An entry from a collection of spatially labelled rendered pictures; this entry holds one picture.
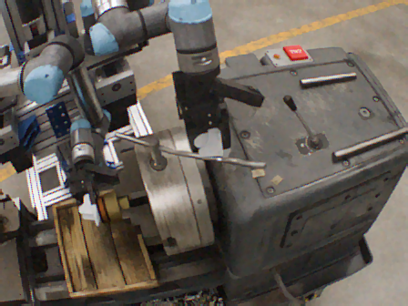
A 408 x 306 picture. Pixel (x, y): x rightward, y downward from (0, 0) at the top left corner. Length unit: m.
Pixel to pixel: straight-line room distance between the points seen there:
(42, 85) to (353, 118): 0.82
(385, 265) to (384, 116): 1.35
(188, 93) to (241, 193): 0.25
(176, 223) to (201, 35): 0.45
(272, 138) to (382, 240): 1.53
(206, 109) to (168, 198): 0.26
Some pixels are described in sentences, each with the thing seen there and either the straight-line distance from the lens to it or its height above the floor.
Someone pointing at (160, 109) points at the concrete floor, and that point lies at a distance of 2.76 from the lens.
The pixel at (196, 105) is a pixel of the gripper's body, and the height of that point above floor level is 1.45.
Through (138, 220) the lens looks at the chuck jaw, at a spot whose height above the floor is 1.11.
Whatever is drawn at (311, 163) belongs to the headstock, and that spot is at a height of 1.25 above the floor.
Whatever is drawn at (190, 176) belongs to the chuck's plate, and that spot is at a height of 1.22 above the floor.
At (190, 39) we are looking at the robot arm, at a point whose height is 1.58.
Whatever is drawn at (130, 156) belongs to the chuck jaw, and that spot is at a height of 1.19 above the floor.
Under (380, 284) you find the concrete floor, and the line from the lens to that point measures 2.29.
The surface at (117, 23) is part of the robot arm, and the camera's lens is 0.80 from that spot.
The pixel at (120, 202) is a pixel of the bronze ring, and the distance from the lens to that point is 1.09.
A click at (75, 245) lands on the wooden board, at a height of 0.89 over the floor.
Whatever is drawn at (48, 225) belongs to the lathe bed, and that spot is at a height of 0.85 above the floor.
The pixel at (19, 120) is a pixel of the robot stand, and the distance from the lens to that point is 1.55.
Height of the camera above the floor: 2.03
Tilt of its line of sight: 53 degrees down
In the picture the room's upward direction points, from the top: 5 degrees counter-clockwise
